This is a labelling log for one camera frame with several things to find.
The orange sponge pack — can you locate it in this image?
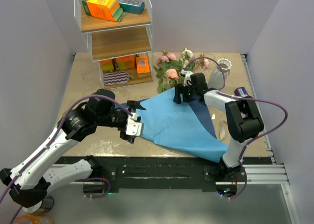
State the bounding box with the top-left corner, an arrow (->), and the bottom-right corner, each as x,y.
82,0 -> 124,22

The orange box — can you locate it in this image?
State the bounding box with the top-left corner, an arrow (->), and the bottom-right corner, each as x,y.
115,55 -> 135,70
99,59 -> 114,73

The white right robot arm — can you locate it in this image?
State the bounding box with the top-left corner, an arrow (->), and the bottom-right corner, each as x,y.
173,70 -> 264,181

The white ribbed vase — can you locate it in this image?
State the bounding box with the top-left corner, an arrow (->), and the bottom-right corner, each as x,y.
208,58 -> 232,89

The blue wrapping paper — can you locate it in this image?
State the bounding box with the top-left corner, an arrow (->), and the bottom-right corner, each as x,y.
136,89 -> 229,164

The teal box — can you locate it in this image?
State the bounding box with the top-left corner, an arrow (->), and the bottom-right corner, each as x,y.
117,0 -> 145,15

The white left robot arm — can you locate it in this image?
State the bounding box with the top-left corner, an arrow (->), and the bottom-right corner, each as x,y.
0,89 -> 144,208

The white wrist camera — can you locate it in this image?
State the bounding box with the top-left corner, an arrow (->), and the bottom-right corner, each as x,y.
181,70 -> 193,87
126,113 -> 144,136

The artificial pink flower bouquet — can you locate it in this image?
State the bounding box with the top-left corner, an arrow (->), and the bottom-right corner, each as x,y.
153,48 -> 195,93

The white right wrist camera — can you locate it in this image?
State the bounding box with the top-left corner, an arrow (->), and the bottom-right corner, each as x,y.
181,70 -> 193,87

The striped purple white sponge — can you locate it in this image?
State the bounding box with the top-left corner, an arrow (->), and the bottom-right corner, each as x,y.
104,71 -> 134,86

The orange packet right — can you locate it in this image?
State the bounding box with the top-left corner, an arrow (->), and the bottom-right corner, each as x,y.
135,56 -> 150,77

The white wire wooden shelf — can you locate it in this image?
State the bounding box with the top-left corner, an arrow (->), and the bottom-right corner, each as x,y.
74,0 -> 153,89

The beige ribbon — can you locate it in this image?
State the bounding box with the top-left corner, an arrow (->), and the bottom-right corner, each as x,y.
211,114 -> 227,142

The orange box middle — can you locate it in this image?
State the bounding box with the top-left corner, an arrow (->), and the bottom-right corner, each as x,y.
115,55 -> 135,70

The tin can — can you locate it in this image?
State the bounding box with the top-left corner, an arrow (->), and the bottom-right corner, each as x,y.
22,195 -> 54,215

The purple box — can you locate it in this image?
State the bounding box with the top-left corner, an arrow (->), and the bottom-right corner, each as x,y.
234,87 -> 249,98

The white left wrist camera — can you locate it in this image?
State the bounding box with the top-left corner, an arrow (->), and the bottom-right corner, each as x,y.
126,113 -> 144,136

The orange box left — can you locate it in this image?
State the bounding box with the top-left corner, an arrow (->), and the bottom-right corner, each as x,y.
99,59 -> 114,73

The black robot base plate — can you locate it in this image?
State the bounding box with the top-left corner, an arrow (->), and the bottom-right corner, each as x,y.
53,156 -> 248,194

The orange plastic container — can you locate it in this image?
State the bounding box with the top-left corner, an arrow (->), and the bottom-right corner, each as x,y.
13,214 -> 55,224

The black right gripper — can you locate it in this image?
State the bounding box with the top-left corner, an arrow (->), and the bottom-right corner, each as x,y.
173,82 -> 197,104

